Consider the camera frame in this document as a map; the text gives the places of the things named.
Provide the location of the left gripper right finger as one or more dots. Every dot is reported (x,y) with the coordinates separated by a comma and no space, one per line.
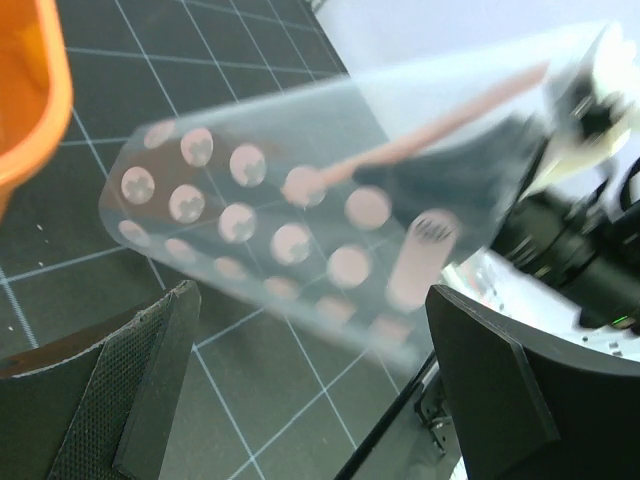
(499,412)

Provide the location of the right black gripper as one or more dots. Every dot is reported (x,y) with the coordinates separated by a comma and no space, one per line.
(596,109)

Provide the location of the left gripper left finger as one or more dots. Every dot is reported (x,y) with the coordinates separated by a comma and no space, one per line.
(100,403)

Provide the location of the pink dotted zip bag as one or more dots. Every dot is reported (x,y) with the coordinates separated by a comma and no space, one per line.
(338,204)

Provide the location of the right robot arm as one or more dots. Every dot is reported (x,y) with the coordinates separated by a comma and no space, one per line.
(559,232)

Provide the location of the orange plastic basket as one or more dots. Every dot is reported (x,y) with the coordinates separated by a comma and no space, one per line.
(36,90)

